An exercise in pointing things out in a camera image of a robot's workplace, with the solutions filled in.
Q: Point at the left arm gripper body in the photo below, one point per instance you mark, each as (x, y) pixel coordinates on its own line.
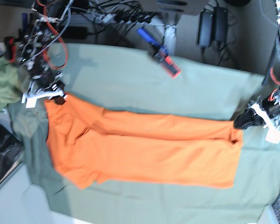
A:
(270, 104)

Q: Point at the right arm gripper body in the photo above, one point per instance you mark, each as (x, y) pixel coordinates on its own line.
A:
(46, 85)

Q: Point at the orange T-shirt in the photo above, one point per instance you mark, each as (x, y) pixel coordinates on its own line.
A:
(88, 143)

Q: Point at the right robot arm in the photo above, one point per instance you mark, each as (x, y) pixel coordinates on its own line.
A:
(48, 21)

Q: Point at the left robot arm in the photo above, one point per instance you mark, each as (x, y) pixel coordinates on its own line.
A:
(273, 72)

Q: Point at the olive green garment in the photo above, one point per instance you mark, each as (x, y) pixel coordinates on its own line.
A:
(10, 89)

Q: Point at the blue clamp at left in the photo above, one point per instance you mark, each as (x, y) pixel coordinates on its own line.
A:
(10, 41)

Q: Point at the blue clamp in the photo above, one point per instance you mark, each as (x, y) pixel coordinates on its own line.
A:
(10, 41)
(160, 54)

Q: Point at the black plastic bag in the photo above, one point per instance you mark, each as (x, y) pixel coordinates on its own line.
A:
(11, 149)

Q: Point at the black power brick pair left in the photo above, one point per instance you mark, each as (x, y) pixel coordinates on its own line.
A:
(205, 29)

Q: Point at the black power brick pair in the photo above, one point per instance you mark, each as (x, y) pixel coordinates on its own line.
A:
(220, 24)
(205, 29)

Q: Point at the black power brick pair right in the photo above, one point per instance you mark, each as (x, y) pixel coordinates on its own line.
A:
(220, 24)

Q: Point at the blue clamp at centre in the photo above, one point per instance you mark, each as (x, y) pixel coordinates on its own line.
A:
(160, 54)

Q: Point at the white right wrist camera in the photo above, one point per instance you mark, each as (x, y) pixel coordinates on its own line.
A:
(30, 102)

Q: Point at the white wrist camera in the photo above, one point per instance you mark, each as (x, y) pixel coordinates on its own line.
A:
(273, 136)
(30, 102)

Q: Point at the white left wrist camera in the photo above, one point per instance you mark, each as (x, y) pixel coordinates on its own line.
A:
(273, 136)

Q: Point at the aluminium frame post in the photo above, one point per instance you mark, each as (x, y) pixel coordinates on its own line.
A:
(171, 22)

